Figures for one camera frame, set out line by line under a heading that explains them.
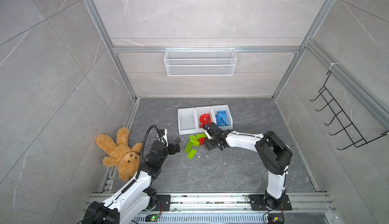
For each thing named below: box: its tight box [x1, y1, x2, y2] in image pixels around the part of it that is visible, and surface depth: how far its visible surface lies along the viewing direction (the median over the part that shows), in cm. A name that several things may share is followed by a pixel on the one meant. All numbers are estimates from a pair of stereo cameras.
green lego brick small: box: [186, 148, 198, 160], surface depth 92 cm
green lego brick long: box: [189, 138, 201, 147], surface depth 95 cm
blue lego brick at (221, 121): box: [215, 116, 230, 127], surface depth 103 cm
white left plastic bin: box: [177, 107, 199, 136], surface depth 103 cm
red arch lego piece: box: [199, 113, 212, 129], surface depth 107 cm
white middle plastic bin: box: [194, 105, 217, 133], surface depth 103 cm
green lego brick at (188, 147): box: [184, 141, 193, 154], surface depth 94 cm
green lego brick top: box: [196, 133, 207, 142], surface depth 97 cm
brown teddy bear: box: [95, 127, 143, 181], surface depth 82 cm
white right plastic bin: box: [210, 104, 233, 130], surface depth 103 cm
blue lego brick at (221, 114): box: [215, 110, 228, 120], surface depth 109 cm
